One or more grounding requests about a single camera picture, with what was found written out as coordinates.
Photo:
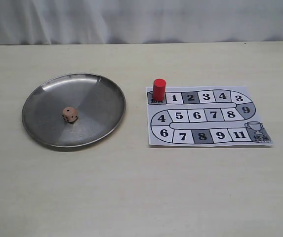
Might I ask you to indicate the wooden die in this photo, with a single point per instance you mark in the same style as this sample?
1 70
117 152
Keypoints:
70 114

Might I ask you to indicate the red cylinder game piece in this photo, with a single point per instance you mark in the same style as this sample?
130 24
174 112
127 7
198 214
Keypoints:
159 89

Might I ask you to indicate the white backdrop curtain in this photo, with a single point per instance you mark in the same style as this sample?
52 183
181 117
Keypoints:
139 21

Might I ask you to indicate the round stainless steel plate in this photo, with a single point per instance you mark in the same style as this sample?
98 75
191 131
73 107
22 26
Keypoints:
100 103

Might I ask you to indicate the paper number game board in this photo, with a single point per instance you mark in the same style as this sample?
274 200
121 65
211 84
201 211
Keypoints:
205 116

